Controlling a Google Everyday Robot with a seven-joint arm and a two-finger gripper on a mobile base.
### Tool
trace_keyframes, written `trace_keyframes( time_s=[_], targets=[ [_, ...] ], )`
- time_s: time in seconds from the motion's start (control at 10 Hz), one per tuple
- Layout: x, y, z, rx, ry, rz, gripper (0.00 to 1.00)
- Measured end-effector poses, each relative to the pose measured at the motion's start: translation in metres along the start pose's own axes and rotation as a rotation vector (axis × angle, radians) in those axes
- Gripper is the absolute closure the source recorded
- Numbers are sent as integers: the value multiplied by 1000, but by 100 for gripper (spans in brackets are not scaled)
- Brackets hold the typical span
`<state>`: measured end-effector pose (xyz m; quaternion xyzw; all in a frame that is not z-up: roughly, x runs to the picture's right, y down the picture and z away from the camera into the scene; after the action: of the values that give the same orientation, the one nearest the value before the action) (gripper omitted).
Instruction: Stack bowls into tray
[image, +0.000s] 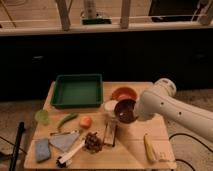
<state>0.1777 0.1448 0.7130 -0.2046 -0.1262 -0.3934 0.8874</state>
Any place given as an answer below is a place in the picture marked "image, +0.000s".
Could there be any orange bowl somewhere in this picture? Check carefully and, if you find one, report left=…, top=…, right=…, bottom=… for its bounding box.
left=111, top=87, right=137, bottom=101

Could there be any dark brown bowl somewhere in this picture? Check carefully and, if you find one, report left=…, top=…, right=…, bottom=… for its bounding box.
left=114, top=99, right=136, bottom=124

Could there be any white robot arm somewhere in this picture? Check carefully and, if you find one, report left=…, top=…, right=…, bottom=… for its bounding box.
left=134, top=78, right=213, bottom=143

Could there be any green plastic tray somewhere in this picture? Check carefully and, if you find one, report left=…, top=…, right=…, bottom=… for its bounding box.
left=50, top=74, right=103, bottom=109

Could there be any white lidded cup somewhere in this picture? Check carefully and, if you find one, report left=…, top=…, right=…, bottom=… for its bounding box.
left=104, top=100, right=117, bottom=117

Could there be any small wooden box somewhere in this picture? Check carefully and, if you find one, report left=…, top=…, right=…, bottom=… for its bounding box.
left=103, top=121, right=117, bottom=147

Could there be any orange fruit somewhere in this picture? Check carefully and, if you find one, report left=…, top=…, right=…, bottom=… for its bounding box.
left=79, top=116, right=92, bottom=129

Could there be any brown grape bunch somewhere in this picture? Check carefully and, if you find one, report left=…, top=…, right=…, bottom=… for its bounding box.
left=84, top=132, right=103, bottom=153

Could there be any grey folded cloth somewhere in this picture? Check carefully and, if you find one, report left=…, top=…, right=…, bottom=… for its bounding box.
left=49, top=132, right=80, bottom=152

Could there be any light green cup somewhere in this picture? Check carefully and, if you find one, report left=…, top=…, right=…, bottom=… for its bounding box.
left=35, top=110, right=49, bottom=125

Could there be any yellow banana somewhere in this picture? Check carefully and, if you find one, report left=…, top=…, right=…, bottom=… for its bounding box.
left=144, top=134, right=157, bottom=163

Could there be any wooden block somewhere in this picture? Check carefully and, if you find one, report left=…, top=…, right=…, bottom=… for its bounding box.
left=154, top=141, right=175, bottom=162

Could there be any blue sponge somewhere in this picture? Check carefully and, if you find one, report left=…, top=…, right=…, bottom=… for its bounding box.
left=35, top=139, right=51, bottom=163

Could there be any black pole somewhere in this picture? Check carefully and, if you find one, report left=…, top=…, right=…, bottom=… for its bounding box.
left=9, top=122, right=25, bottom=171

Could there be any black floor cable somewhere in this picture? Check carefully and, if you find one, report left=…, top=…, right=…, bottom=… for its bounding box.
left=168, top=132, right=213, bottom=171

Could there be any white handled brush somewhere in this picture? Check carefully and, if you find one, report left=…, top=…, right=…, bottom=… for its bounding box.
left=56, top=141, right=85, bottom=168

